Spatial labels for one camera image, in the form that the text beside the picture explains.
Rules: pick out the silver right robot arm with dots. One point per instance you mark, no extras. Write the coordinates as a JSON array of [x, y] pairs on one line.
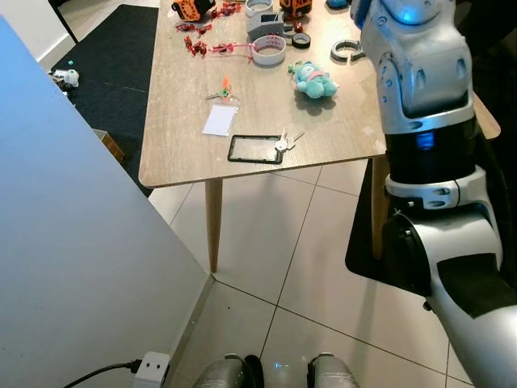
[[420, 73]]

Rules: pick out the person in black clothes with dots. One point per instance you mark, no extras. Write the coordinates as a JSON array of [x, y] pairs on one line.
[[501, 113]]

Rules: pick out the teal plush toy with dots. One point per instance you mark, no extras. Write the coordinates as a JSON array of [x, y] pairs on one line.
[[313, 80]]

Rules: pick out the right robot leg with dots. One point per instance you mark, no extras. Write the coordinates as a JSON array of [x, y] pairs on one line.
[[333, 373]]

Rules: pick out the robot leg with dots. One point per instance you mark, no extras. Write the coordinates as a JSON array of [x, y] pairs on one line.
[[333, 373], [222, 373]]

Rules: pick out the light wooden table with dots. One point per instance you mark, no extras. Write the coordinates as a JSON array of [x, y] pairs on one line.
[[266, 113]]

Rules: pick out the small black tape roll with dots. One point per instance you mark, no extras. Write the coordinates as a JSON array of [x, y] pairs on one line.
[[296, 40]]

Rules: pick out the white tape roll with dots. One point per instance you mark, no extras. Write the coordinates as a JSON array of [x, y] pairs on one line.
[[257, 55]]

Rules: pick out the grey tape dispenser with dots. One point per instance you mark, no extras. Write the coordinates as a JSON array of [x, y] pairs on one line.
[[265, 31]]

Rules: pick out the white card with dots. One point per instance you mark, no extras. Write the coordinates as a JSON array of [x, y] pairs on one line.
[[220, 120]]

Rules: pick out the left robot leg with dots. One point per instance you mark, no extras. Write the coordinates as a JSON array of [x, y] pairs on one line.
[[222, 373]]

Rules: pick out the orange and black tool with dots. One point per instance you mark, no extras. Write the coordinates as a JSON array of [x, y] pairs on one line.
[[191, 8]]

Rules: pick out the white power plug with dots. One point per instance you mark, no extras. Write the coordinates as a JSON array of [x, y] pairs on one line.
[[152, 370]]

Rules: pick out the cardboard box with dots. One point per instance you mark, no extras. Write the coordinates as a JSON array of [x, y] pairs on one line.
[[111, 145]]

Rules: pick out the black rug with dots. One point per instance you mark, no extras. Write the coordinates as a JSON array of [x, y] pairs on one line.
[[113, 65]]

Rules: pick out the white board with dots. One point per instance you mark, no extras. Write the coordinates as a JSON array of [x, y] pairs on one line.
[[73, 242]]

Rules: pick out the small white toy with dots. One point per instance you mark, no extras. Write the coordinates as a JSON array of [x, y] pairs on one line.
[[68, 78]]

